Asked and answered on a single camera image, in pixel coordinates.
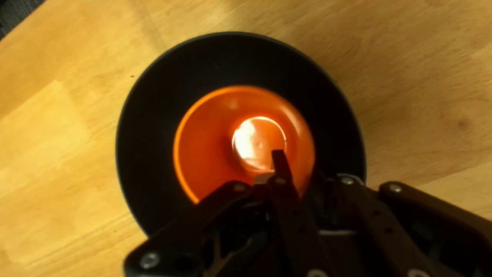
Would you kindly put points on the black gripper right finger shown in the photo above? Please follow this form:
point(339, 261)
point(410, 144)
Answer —
point(401, 230)

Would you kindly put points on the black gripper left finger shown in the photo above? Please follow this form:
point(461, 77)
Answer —
point(293, 224)

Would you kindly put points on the orange plastic cup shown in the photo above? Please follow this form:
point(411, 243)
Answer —
point(210, 147)

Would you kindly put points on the black bowl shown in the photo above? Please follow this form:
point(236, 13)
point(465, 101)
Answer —
point(149, 132)

